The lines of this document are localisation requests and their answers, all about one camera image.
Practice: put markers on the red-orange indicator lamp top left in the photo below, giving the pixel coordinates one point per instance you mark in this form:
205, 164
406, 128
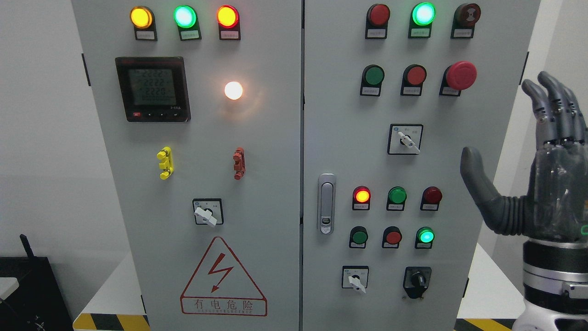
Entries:
228, 23

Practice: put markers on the silver door lock handle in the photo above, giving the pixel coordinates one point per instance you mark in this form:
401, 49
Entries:
326, 202

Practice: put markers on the yellow indicator lamp top left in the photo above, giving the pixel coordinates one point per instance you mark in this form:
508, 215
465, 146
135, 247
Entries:
143, 20

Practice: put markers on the green indicator lamp middle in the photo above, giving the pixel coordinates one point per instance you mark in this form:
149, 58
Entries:
396, 199

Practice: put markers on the black rotary knob switch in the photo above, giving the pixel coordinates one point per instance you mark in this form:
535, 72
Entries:
416, 281

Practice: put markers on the green push button lower row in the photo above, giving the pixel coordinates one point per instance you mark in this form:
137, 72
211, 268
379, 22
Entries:
358, 237

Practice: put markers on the red push button row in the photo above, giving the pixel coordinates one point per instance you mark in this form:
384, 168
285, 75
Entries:
412, 80
391, 238

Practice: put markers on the green push button upper row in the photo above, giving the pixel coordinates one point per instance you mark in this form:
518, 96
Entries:
372, 78

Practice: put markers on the white rotary switch lower right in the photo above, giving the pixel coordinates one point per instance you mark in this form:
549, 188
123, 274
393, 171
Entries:
355, 277

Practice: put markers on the green indicator lamp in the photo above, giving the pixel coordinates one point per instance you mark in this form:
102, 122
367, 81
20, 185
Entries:
187, 21
396, 199

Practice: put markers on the red push button upper row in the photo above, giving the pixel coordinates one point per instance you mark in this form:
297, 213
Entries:
412, 80

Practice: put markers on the red electric hazard warning sign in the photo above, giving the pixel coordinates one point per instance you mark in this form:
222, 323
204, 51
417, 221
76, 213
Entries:
220, 285

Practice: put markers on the white glowing indicator lamp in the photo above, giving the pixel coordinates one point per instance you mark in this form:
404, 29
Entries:
233, 90

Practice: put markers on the green indicator lamp top left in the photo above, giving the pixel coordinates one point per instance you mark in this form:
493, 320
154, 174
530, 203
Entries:
187, 21

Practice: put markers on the grey cabinet door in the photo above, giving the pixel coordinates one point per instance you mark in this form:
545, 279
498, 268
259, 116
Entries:
261, 212
347, 134

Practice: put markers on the green lit lamp top right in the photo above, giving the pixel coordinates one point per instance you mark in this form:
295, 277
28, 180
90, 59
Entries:
421, 19

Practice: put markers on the red emergency stop mushroom button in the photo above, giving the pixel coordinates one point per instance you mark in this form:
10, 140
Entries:
457, 77

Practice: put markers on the lit red-orange indicator lamp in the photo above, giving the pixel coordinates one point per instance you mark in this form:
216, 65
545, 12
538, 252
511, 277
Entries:
360, 199

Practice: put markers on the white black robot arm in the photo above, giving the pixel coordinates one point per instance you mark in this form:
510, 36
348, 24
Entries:
555, 279

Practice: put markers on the white cabinet base platform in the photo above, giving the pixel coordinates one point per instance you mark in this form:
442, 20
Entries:
118, 305

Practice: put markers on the white rotary switch left door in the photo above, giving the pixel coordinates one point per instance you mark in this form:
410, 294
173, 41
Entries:
208, 211

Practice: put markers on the red lamp top right door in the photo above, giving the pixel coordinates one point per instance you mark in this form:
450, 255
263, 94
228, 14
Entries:
377, 18

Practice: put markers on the dark red buzzer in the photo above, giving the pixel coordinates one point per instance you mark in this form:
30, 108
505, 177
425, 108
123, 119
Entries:
464, 21

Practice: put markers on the grey right cabinet door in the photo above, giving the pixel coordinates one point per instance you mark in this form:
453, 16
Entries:
347, 134

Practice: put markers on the grey left cabinet door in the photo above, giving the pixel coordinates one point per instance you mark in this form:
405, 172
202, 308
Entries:
261, 212

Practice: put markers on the gray rotary selector switch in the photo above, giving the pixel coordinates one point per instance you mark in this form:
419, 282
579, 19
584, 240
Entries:
405, 139

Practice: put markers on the red push button lower row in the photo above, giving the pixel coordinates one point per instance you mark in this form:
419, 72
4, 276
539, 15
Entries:
391, 238

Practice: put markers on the black box with antenna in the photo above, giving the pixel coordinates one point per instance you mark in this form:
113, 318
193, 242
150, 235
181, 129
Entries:
37, 303

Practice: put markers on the green push button row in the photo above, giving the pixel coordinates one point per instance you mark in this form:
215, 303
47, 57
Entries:
372, 78
358, 237

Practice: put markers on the black digital power meter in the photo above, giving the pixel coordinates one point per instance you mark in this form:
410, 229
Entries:
154, 89

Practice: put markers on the lit green push button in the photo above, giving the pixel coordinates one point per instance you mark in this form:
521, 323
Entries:
424, 238

